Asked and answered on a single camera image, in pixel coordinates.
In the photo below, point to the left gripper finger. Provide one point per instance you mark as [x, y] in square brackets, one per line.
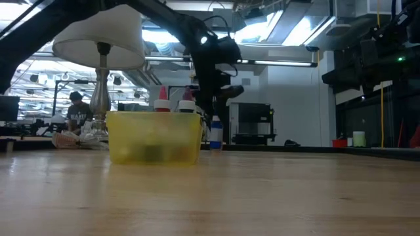
[226, 98]
[207, 118]

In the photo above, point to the large blue food coloring bottle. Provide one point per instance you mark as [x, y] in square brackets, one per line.
[216, 137]

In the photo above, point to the large pink food coloring bottle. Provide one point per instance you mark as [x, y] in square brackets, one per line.
[187, 105]

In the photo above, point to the large red food coloring bottle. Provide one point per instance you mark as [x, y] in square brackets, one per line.
[162, 95]

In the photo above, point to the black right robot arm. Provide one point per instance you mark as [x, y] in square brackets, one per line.
[411, 31]

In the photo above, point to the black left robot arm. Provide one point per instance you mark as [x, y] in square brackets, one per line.
[39, 29]

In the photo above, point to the black cabinet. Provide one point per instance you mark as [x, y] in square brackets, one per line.
[256, 121]

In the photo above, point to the yellow translucent plastic bin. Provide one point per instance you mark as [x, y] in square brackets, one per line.
[154, 137]

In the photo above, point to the long linear ceiling light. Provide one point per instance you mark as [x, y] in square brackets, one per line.
[279, 62]

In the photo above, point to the black computer mouse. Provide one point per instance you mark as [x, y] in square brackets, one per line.
[291, 143]

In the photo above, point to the white shade table lamp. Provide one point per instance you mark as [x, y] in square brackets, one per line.
[108, 32]

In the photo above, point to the crumpled clear plastic wrap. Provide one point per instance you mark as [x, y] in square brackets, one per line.
[95, 141]

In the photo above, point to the person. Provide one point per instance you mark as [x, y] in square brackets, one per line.
[79, 114]

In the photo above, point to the pink mesh pouch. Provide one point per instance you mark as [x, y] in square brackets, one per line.
[65, 141]

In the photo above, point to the black monitor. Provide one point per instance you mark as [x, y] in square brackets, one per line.
[9, 108]

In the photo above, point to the black background rig frame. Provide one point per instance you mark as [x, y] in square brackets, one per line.
[81, 81]

